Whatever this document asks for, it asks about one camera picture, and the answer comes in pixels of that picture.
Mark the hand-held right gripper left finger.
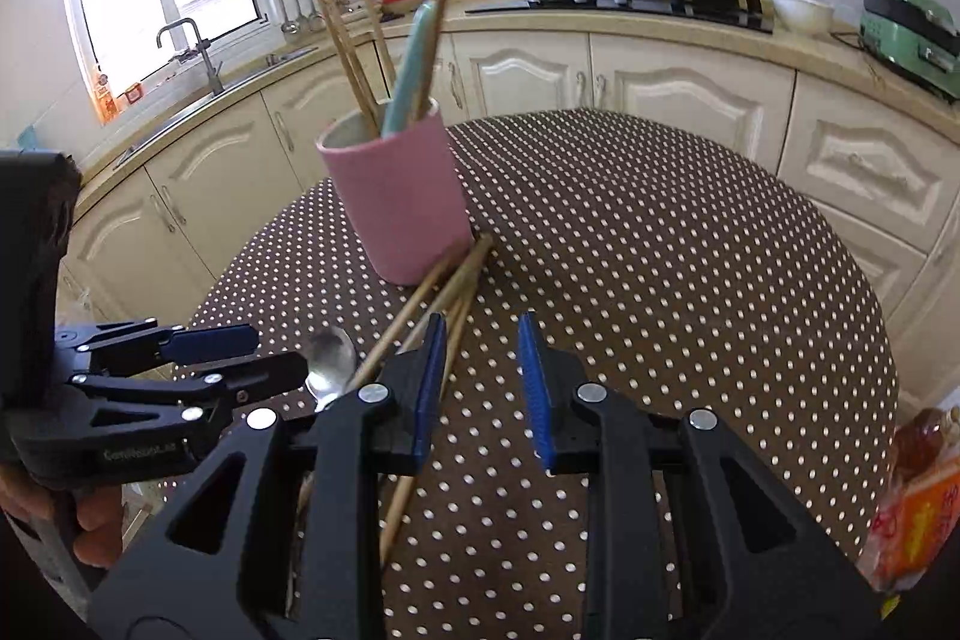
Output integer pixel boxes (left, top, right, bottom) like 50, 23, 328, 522
86, 312, 449, 640

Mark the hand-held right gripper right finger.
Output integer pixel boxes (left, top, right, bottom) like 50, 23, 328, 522
517, 311, 886, 640

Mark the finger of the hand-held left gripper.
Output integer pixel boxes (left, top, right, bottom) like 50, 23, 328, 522
71, 351, 308, 428
56, 323, 260, 375

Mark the bundle of wooden chopsticks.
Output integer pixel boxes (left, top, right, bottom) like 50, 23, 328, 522
316, 0, 496, 570

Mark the pink cup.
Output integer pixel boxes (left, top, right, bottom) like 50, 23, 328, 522
315, 98, 475, 286

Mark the light blue sheathed knife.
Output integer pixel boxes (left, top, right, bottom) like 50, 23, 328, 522
381, 0, 437, 137

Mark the person's left hand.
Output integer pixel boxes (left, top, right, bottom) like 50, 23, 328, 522
0, 466, 125, 570

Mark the polka dot round table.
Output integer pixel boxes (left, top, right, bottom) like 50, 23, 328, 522
176, 107, 901, 640

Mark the orange bottle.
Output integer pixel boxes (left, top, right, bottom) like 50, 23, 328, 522
94, 62, 121, 124

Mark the metal faucet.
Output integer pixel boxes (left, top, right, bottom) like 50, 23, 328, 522
156, 17, 224, 97

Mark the stainless steel sink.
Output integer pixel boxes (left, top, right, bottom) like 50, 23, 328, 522
112, 46, 320, 167

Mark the black gas stove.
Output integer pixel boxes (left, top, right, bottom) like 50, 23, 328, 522
465, 0, 775, 35

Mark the orange snack bag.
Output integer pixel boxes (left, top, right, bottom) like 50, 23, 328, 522
859, 460, 960, 596

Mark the beige kitchen countertop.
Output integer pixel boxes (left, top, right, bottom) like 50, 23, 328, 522
75, 0, 960, 206

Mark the white bowl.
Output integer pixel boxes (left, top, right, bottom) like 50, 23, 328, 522
770, 0, 836, 37

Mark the green electric cooker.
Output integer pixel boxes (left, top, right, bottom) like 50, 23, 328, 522
859, 0, 960, 101

